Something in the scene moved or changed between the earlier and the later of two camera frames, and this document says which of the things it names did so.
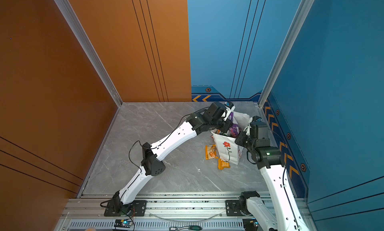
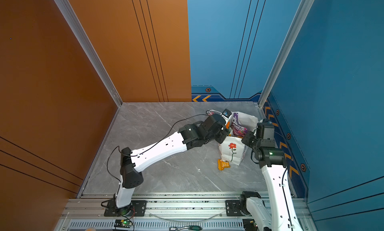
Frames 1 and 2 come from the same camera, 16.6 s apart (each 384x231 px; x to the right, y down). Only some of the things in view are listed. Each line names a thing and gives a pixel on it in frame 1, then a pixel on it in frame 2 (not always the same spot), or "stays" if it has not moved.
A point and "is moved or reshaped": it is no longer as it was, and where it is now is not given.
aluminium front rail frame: (87, 213) stays
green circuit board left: (123, 223) stays
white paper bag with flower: (227, 149) is moved or reshaped
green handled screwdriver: (191, 227) stays
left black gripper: (227, 126) to (224, 134)
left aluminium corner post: (73, 20) stays
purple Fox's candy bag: (234, 130) is moved or reshaped
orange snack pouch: (221, 164) stays
